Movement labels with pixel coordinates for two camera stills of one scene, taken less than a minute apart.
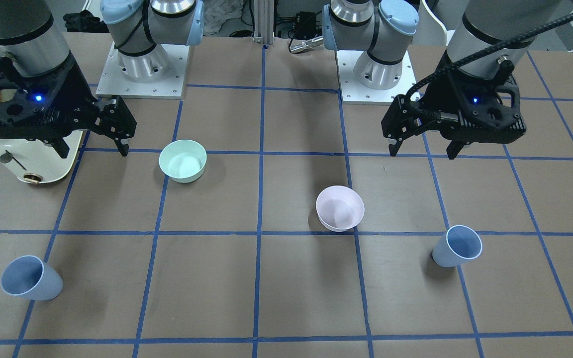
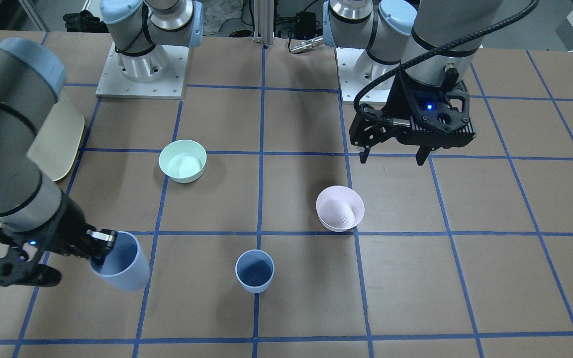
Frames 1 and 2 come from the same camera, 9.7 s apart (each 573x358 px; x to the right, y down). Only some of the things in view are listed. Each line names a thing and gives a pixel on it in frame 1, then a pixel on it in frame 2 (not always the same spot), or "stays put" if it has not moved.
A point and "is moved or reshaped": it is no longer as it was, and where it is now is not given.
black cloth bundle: (84, 21) stays put
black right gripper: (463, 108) → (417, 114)
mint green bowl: (183, 160) stays put
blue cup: (461, 242) → (255, 269)
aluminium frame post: (263, 21) stays put
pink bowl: (339, 208) stays put
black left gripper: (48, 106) → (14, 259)
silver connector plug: (302, 45) stays put
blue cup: (27, 276) is moved or reshaped
